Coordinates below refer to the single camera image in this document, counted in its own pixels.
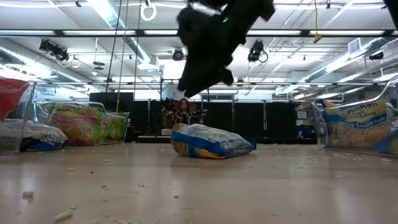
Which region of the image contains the orange Maruchan noodle pack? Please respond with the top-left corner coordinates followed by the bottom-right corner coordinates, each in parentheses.
top-left (0, 78), bottom-right (30, 123)

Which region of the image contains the blue soy sauce noodle pack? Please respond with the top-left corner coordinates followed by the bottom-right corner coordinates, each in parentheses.
top-left (371, 129), bottom-right (398, 156)
top-left (170, 123), bottom-right (257, 160)
top-left (20, 120), bottom-right (69, 152)
top-left (322, 99), bottom-right (393, 151)

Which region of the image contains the green chili shrimp noodle pack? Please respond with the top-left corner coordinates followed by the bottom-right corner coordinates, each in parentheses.
top-left (98, 112), bottom-right (129, 143)
top-left (47, 105), bottom-right (104, 147)

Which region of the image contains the yellow rope with hook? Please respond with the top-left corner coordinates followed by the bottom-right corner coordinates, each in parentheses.
top-left (313, 0), bottom-right (323, 44)

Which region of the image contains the black hanging cable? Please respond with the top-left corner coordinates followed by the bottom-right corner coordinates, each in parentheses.
top-left (104, 0), bottom-right (123, 94)

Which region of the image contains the white noodle crumb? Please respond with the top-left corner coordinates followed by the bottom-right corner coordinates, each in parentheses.
top-left (54, 209), bottom-right (75, 222)

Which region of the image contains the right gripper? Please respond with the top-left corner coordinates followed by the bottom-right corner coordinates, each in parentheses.
top-left (177, 9), bottom-right (246, 98)

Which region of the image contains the silver ceiling air duct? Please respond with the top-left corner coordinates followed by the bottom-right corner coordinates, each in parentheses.
top-left (306, 37), bottom-right (398, 83)
top-left (88, 0), bottom-right (150, 63)

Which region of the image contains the black partition wall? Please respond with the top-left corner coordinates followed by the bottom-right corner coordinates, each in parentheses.
top-left (89, 92), bottom-right (296, 140)

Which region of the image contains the white hanging ring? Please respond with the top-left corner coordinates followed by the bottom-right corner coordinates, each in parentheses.
top-left (140, 2), bottom-right (157, 22)

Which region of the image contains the clear plastic bin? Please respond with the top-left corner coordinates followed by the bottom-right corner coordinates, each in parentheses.
top-left (310, 75), bottom-right (398, 159)
top-left (0, 79), bottom-right (37, 156)
top-left (33, 100), bottom-right (131, 147)

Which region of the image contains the person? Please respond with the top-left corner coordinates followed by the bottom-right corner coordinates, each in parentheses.
top-left (172, 98), bottom-right (197, 126)

